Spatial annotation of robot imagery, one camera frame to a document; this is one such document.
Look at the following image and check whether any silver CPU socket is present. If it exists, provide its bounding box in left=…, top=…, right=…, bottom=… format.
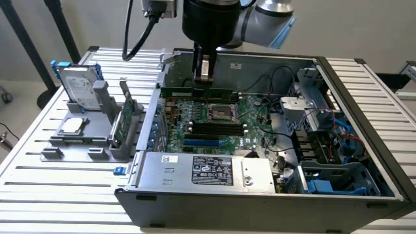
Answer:
left=202, top=103, right=242, bottom=122

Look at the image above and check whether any silver metal drive cage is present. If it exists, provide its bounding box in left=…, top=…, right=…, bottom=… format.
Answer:
left=280, top=67, right=344, bottom=132

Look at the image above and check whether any black looped wire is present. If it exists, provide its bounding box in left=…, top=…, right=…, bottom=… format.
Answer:
left=255, top=66, right=300, bottom=98

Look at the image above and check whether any black open PC case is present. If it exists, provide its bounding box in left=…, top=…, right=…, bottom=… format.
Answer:
left=114, top=47, right=416, bottom=228

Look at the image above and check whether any blue data wire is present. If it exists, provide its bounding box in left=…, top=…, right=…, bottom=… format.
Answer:
left=327, top=116, right=355, bottom=163

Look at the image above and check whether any black chair castor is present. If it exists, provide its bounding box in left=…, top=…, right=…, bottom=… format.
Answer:
left=0, top=85, right=15, bottom=104

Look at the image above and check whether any black camera cable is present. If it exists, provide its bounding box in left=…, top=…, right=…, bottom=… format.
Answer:
left=122, top=0, right=164, bottom=62

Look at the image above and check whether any silver hard disk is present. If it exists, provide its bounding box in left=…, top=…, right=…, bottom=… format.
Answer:
left=58, top=67, right=99, bottom=110

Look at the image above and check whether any black stand pole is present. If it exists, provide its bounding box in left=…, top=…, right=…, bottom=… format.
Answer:
left=48, top=0, right=82, bottom=64
left=0, top=0, right=60, bottom=108

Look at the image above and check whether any blue expansion slot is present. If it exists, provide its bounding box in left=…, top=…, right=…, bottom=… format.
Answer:
left=183, top=139, right=220, bottom=147

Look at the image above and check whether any blue disk bay carrier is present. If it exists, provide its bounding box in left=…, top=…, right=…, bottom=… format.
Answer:
left=307, top=179, right=335, bottom=195

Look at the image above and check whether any silver CPU chip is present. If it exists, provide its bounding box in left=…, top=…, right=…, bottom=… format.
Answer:
left=62, top=117, right=90, bottom=134

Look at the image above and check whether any hard drive in blue caddy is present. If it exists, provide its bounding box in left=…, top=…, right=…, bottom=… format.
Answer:
left=50, top=60, right=104, bottom=114

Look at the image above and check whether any red wire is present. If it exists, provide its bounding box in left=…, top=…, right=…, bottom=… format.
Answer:
left=328, top=135, right=367, bottom=158

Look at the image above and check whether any green graphics card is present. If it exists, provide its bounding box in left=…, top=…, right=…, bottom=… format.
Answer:
left=108, top=77, right=139, bottom=148

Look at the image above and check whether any aluminium frame bracket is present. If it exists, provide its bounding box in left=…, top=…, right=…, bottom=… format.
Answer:
left=394, top=60, right=416, bottom=99

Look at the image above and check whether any green RAM stick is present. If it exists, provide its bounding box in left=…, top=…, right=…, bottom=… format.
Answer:
left=160, top=85, right=235, bottom=100

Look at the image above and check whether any green Dell motherboard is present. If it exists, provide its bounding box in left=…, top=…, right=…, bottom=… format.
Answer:
left=155, top=94, right=290, bottom=158

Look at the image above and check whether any grey parts rack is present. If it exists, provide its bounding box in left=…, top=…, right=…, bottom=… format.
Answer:
left=40, top=81, right=147, bottom=163

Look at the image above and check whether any silver power supply unit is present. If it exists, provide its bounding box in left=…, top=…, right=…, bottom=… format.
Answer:
left=130, top=152, right=278, bottom=194

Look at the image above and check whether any thin black floor cable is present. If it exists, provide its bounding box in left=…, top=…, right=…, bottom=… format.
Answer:
left=0, top=122, right=22, bottom=150

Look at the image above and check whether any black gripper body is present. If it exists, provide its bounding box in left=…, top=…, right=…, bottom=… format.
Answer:
left=182, top=0, right=243, bottom=47

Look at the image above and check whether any grey disk bay cage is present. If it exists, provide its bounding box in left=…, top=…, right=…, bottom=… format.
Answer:
left=296, top=160, right=382, bottom=196

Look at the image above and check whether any black RAM slot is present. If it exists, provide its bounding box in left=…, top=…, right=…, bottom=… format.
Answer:
left=190, top=131, right=246, bottom=137
left=191, top=124, right=246, bottom=130
left=190, top=127, right=246, bottom=134
left=192, top=121, right=246, bottom=127

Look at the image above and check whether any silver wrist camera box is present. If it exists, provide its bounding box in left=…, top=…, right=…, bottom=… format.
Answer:
left=139, top=0, right=179, bottom=19

